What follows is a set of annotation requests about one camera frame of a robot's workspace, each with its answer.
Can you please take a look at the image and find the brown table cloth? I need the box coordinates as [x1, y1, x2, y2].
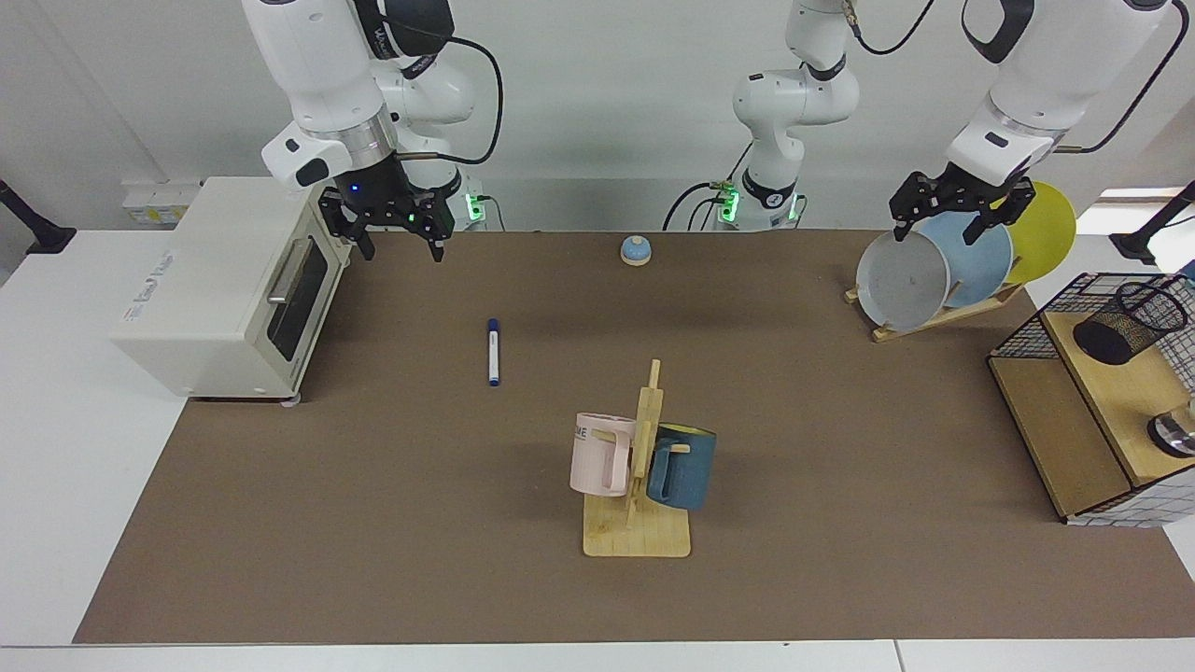
[73, 230, 1195, 645]

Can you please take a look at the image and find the light blue plate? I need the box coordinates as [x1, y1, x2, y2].
[920, 210, 1014, 309]

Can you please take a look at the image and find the black mesh pen holder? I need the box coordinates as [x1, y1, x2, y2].
[1072, 282, 1188, 367]

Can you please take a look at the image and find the pale toaster oven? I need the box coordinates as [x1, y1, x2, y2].
[109, 176, 354, 404]

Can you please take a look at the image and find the dark blue mug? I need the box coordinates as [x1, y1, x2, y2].
[646, 423, 718, 512]

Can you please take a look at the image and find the wooden plate rack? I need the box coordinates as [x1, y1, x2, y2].
[844, 280, 1026, 343]

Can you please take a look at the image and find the wooden cup stand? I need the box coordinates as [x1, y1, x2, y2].
[583, 359, 693, 559]

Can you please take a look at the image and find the glass lid with metal knob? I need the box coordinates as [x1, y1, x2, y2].
[1146, 397, 1195, 458]

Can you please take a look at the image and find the wire basket with wooden floor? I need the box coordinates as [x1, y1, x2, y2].
[988, 272, 1195, 524]

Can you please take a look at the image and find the yellow plate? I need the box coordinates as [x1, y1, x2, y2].
[990, 180, 1077, 286]

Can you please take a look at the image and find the white checkered cloth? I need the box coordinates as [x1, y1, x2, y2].
[1067, 485, 1195, 529]

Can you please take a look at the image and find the pink mug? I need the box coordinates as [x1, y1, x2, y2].
[569, 412, 638, 498]

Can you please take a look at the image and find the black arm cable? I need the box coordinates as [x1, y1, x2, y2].
[397, 19, 505, 167]
[845, 0, 1191, 155]

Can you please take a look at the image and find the grey plate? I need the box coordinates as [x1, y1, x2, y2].
[855, 230, 951, 332]

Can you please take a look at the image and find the black base cable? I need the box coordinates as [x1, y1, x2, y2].
[663, 140, 752, 231]

